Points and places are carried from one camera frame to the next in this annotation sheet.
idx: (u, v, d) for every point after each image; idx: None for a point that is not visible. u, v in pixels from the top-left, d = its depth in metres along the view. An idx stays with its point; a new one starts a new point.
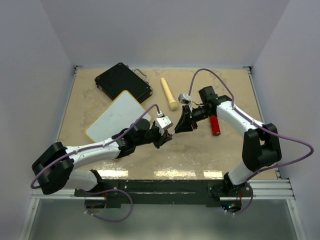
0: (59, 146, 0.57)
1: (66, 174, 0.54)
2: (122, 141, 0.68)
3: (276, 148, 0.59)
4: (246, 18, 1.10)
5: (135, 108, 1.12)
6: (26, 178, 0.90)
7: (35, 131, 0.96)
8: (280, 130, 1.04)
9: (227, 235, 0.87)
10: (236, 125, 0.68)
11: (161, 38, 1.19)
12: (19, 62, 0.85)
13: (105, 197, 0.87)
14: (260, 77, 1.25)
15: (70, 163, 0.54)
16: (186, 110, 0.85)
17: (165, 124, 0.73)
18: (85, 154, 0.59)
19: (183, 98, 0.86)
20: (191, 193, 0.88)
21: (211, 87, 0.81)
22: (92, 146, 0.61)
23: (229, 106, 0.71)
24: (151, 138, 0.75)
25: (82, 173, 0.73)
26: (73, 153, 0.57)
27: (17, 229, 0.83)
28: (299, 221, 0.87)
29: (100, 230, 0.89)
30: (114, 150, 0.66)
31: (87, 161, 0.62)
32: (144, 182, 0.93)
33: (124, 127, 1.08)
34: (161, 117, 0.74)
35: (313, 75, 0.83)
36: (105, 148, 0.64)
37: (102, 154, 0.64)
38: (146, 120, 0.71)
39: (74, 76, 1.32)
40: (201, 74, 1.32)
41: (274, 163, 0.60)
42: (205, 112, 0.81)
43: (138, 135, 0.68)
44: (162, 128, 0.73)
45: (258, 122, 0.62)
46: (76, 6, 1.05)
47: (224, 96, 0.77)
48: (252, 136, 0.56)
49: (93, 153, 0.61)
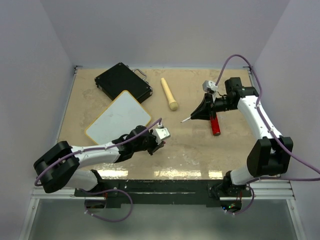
0: (65, 145, 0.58)
1: (71, 172, 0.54)
2: (121, 146, 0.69)
3: (284, 162, 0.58)
4: (246, 18, 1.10)
5: (135, 108, 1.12)
6: (26, 178, 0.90)
7: (35, 131, 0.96)
8: (281, 130, 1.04)
9: (227, 236, 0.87)
10: (252, 125, 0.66)
11: (161, 38, 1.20)
12: (19, 61, 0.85)
13: (105, 197, 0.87)
14: (260, 77, 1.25)
15: (76, 162, 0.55)
16: (208, 99, 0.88)
17: (163, 136, 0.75)
18: (89, 154, 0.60)
19: (208, 86, 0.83)
20: (191, 193, 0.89)
21: (239, 78, 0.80)
22: (96, 147, 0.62)
23: (253, 103, 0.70)
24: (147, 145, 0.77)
25: (82, 172, 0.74)
26: (78, 152, 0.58)
27: (17, 229, 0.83)
28: (299, 221, 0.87)
29: (100, 230, 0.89)
30: (114, 153, 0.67)
31: (88, 162, 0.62)
32: (144, 182, 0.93)
33: (124, 127, 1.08)
34: (160, 128, 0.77)
35: (313, 75, 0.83)
36: (107, 151, 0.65)
37: (103, 157, 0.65)
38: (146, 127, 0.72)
39: (74, 76, 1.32)
40: (201, 74, 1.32)
41: (278, 174, 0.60)
42: (226, 104, 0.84)
43: (136, 141, 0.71)
44: (160, 139, 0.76)
45: (276, 132, 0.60)
46: (76, 6, 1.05)
47: (252, 88, 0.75)
48: (264, 146, 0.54)
49: (97, 154, 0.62)
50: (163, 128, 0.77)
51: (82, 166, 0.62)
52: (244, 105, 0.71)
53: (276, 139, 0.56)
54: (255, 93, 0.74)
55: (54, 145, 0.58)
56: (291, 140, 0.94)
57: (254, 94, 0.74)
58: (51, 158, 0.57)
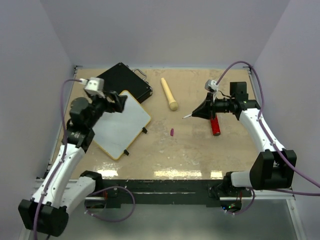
0: (22, 205, 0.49)
1: (56, 214, 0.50)
2: (75, 135, 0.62)
3: (288, 176, 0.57)
4: (246, 18, 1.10)
5: (136, 108, 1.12)
6: (26, 178, 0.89)
7: (35, 131, 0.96)
8: (282, 130, 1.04)
9: (227, 236, 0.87)
10: (254, 138, 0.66)
11: (161, 38, 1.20)
12: (19, 61, 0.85)
13: (105, 197, 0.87)
14: (260, 77, 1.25)
15: (49, 207, 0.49)
16: (209, 98, 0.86)
17: (98, 86, 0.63)
18: (54, 186, 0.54)
19: (209, 86, 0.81)
20: (191, 193, 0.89)
21: (245, 83, 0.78)
22: (55, 171, 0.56)
23: (255, 115, 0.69)
24: (101, 110, 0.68)
25: (75, 190, 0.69)
26: (43, 196, 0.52)
27: (17, 229, 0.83)
28: (299, 221, 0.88)
29: (100, 231, 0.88)
30: (75, 152, 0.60)
31: (64, 186, 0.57)
32: (144, 182, 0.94)
33: (125, 127, 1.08)
34: (87, 83, 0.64)
35: (313, 74, 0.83)
36: (67, 159, 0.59)
37: (70, 167, 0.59)
38: (82, 98, 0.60)
39: (74, 76, 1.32)
40: (201, 74, 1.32)
41: (282, 188, 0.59)
42: (227, 107, 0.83)
43: (84, 116, 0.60)
44: (99, 90, 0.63)
45: (279, 145, 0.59)
46: (76, 6, 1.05)
47: (254, 101, 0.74)
48: (266, 159, 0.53)
49: (60, 175, 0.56)
50: (91, 82, 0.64)
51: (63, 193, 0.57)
52: (246, 118, 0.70)
53: (279, 152, 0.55)
54: (256, 107, 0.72)
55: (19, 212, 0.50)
56: (293, 140, 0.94)
57: (255, 107, 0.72)
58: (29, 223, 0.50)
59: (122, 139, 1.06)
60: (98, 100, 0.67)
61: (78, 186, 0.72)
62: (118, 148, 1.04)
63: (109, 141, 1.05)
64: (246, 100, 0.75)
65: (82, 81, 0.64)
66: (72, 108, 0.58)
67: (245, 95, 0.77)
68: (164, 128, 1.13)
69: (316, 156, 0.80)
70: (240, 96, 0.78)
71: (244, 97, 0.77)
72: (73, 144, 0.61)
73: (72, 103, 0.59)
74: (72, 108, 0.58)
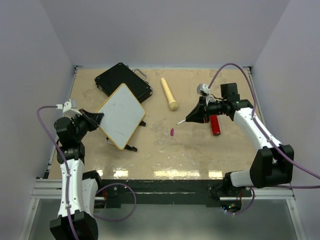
0: (53, 225, 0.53)
1: (87, 217, 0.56)
2: (67, 152, 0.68)
3: (288, 171, 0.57)
4: (245, 18, 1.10)
5: (133, 102, 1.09)
6: (25, 178, 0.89)
7: (36, 130, 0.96)
8: (281, 130, 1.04)
9: (227, 235, 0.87)
10: (250, 136, 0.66)
11: (160, 38, 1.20)
12: (18, 62, 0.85)
13: (105, 197, 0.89)
14: (259, 78, 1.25)
15: (80, 213, 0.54)
16: (202, 102, 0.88)
17: (71, 104, 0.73)
18: (75, 198, 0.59)
19: (201, 89, 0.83)
20: (191, 193, 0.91)
21: (235, 84, 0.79)
22: (68, 185, 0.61)
23: (248, 114, 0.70)
24: (84, 126, 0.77)
25: (84, 197, 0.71)
26: (69, 207, 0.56)
27: (17, 229, 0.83)
28: (299, 221, 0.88)
29: (100, 231, 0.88)
30: (77, 164, 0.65)
31: (81, 196, 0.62)
32: (144, 182, 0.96)
33: (128, 119, 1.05)
34: (63, 106, 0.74)
35: (312, 74, 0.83)
36: (73, 173, 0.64)
37: (79, 178, 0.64)
38: (62, 118, 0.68)
39: (74, 76, 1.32)
40: (201, 73, 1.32)
41: (283, 184, 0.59)
42: (220, 109, 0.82)
43: (71, 131, 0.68)
44: (73, 107, 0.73)
45: (276, 141, 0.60)
46: (76, 6, 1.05)
47: (245, 101, 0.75)
48: (265, 155, 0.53)
49: (74, 187, 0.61)
50: (66, 104, 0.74)
51: (82, 202, 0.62)
52: (240, 117, 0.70)
53: (277, 148, 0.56)
54: (249, 106, 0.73)
55: (52, 233, 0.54)
56: (293, 141, 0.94)
57: (248, 106, 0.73)
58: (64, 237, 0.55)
59: (126, 128, 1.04)
60: (78, 119, 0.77)
61: (85, 191, 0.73)
62: (123, 138, 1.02)
63: (113, 129, 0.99)
64: (238, 100, 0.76)
65: (58, 106, 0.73)
66: (58, 128, 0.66)
67: (237, 96, 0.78)
68: (164, 128, 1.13)
69: (315, 156, 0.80)
70: (232, 98, 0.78)
71: (236, 98, 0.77)
72: (72, 158, 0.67)
73: (55, 125, 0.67)
74: (56, 127, 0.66)
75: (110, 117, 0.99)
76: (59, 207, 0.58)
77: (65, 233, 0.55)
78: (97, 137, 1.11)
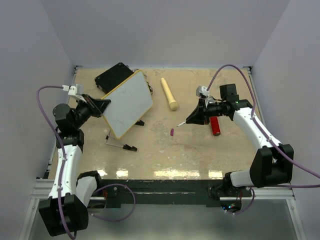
0: (42, 205, 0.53)
1: (78, 201, 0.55)
2: (67, 138, 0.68)
3: (288, 170, 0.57)
4: (245, 18, 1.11)
5: (143, 91, 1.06)
6: (25, 178, 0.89)
7: (36, 130, 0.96)
8: (281, 130, 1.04)
9: (227, 236, 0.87)
10: (249, 135, 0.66)
11: (160, 38, 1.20)
12: (18, 62, 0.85)
13: (105, 197, 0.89)
14: (259, 78, 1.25)
15: (70, 196, 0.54)
16: (201, 104, 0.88)
17: (77, 90, 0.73)
18: (67, 181, 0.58)
19: (200, 92, 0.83)
20: (191, 193, 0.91)
21: (234, 85, 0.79)
22: (63, 168, 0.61)
23: (248, 114, 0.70)
24: (85, 113, 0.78)
25: (79, 189, 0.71)
26: (60, 190, 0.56)
27: (17, 229, 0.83)
28: (299, 221, 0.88)
29: (100, 231, 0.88)
30: (75, 149, 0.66)
31: (74, 181, 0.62)
32: (144, 182, 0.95)
33: (132, 108, 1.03)
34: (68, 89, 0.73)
35: (312, 75, 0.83)
36: (69, 157, 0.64)
37: (74, 163, 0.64)
38: (62, 104, 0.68)
39: (74, 76, 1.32)
40: (201, 73, 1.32)
41: (283, 183, 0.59)
42: (220, 110, 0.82)
43: (71, 120, 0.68)
44: (78, 93, 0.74)
45: (275, 141, 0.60)
46: (76, 6, 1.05)
47: (245, 101, 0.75)
48: (265, 154, 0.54)
49: (68, 171, 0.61)
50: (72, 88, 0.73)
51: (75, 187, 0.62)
52: (240, 117, 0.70)
53: (277, 148, 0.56)
54: (248, 106, 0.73)
55: (41, 215, 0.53)
56: (293, 141, 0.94)
57: (247, 106, 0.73)
58: (53, 221, 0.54)
59: (128, 117, 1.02)
60: (82, 105, 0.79)
61: (82, 185, 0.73)
62: (122, 127, 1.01)
63: (116, 116, 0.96)
64: (238, 100, 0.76)
65: (63, 87, 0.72)
66: (57, 116, 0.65)
67: (236, 96, 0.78)
68: (164, 128, 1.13)
69: (314, 156, 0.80)
70: (231, 98, 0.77)
71: (235, 99, 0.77)
72: (70, 145, 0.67)
73: (54, 113, 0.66)
74: (55, 115, 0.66)
75: (117, 104, 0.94)
76: (51, 189, 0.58)
77: (54, 216, 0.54)
78: (97, 137, 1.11)
